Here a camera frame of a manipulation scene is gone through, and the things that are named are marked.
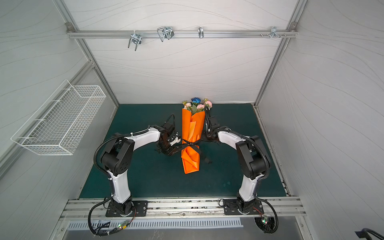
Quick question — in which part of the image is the orange wrapping paper sheet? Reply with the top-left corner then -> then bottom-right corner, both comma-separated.
181,109 -> 206,174

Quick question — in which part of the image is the black ribbon strap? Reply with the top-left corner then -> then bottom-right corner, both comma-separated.
154,137 -> 212,165

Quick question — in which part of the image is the pink fake flower stem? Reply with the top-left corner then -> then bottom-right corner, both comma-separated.
196,99 -> 213,112

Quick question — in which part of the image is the blue fake flower stem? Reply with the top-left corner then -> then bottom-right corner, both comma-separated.
191,98 -> 201,104

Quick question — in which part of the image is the peach fake flower stem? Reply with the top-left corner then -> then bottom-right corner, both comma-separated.
183,102 -> 192,111

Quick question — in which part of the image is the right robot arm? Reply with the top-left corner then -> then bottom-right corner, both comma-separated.
204,117 -> 270,214

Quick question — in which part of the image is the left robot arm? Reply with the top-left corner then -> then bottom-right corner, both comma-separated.
93,123 -> 181,216

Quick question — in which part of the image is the middle metal U-bolt clamp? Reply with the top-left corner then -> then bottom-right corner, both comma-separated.
157,26 -> 175,42

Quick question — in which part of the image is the metal u-bolt clamp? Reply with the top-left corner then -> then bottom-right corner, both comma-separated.
157,26 -> 175,42
128,32 -> 142,51

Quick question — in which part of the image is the left metal U-bolt clamp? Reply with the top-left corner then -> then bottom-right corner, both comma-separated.
128,32 -> 142,51

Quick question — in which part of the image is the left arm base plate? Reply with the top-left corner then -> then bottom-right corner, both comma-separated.
105,201 -> 149,218

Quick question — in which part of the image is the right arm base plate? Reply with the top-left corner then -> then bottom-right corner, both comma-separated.
219,198 -> 264,216

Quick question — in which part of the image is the small metal hook bracket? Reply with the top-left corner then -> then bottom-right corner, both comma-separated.
198,27 -> 204,39

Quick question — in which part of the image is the white slotted cable duct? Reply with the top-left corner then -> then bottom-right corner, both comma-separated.
67,218 -> 244,231

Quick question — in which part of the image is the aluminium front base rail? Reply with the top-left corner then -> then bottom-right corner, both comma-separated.
59,197 -> 307,221

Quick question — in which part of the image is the white wire basket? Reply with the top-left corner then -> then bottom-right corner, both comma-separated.
11,80 -> 106,156

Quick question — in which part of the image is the aluminium cross rail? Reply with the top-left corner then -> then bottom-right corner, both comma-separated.
65,22 -> 299,40

